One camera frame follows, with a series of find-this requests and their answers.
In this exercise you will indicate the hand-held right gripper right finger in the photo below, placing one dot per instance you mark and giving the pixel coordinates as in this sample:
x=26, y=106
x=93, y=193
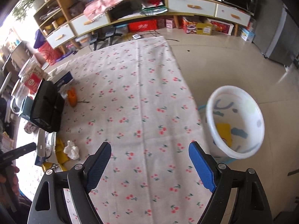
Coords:
x=202, y=168

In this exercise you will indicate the purple hat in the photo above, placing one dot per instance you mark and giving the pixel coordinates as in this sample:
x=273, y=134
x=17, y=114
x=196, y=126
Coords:
x=39, y=38

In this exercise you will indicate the printed cardboard box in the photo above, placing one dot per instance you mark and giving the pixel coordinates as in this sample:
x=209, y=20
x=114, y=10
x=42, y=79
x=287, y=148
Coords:
x=198, y=26

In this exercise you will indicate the red label seed jar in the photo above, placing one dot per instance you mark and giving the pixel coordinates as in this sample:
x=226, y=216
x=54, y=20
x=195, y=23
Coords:
x=33, y=81

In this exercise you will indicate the yellow cloth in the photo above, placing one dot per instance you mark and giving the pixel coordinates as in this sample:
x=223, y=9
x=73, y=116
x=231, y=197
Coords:
x=61, y=154

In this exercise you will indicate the grey refrigerator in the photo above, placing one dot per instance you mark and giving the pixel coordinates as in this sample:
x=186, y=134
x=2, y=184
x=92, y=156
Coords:
x=275, y=35

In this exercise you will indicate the small blue white box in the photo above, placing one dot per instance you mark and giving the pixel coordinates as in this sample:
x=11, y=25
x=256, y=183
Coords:
x=247, y=35

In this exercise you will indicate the wooden cabinet with white drawers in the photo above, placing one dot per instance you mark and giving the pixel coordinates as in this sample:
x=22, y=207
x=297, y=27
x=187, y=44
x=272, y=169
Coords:
x=191, y=3

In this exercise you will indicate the person's left hand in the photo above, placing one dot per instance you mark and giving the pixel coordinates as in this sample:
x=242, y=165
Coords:
x=15, y=184

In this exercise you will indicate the crumpled white tissue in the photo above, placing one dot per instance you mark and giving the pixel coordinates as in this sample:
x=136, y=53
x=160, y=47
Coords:
x=72, y=149

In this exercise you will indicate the red cardboard box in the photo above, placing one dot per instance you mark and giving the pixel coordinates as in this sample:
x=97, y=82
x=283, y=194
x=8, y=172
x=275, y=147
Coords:
x=142, y=25

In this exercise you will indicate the red bucket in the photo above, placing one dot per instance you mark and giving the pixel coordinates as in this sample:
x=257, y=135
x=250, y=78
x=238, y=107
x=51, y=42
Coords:
x=50, y=53

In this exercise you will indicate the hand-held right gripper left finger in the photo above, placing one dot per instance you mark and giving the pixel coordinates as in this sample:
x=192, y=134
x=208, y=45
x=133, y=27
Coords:
x=98, y=168

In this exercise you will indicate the cherry print tablecloth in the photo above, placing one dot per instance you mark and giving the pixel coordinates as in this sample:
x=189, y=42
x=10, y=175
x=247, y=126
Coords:
x=140, y=98

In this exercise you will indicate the teal box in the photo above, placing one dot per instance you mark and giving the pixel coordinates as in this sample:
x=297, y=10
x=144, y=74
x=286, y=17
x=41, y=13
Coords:
x=25, y=108

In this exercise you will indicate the pink cloth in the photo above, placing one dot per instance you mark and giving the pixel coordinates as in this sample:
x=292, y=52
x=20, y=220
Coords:
x=112, y=2

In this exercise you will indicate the black ribbed box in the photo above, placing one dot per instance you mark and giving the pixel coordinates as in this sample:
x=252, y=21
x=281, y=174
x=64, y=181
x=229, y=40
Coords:
x=48, y=105

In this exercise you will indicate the black floor device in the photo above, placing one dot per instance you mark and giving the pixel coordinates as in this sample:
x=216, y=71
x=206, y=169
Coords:
x=109, y=36
x=94, y=40

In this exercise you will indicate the white plastic bucket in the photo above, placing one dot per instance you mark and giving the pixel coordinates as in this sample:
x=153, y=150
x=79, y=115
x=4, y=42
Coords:
x=254, y=140

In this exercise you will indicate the blue snack box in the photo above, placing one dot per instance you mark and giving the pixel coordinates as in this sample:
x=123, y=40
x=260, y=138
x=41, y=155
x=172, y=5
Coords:
x=64, y=79

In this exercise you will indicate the red and white box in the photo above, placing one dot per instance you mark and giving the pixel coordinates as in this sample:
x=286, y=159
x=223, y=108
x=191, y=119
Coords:
x=223, y=28

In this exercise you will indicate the white power adapter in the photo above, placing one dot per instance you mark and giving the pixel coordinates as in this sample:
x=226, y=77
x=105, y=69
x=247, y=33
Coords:
x=136, y=36

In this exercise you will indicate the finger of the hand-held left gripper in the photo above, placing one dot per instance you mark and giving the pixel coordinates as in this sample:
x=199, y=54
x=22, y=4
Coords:
x=24, y=149

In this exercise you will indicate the yellow packet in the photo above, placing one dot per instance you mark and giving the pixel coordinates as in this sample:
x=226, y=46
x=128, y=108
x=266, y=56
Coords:
x=224, y=134

